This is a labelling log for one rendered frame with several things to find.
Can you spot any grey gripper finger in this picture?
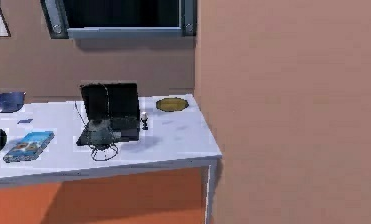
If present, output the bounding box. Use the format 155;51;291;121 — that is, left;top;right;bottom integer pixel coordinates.
104;142;120;163
90;145;107;163

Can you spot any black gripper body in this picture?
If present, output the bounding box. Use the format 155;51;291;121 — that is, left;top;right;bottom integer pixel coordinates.
86;119;115;148

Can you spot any black laptop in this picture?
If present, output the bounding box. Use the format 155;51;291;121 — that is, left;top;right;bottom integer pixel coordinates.
76;82;141;147

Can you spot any small white and black statuette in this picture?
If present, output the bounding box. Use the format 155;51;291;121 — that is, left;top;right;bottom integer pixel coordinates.
140;111;150;131

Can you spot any blue book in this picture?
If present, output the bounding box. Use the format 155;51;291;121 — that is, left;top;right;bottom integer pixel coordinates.
2;130;56;164

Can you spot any white table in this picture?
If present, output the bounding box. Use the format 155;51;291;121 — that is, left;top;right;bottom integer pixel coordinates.
0;93;223;224

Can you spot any yellow round plate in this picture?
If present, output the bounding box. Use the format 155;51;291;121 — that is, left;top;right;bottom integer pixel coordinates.
155;96;190;113

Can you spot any dark blue bowl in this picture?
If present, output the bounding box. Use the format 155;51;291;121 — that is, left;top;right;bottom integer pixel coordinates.
0;91;27;114

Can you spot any grey framed window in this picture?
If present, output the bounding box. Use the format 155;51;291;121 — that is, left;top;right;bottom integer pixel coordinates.
39;0;198;41

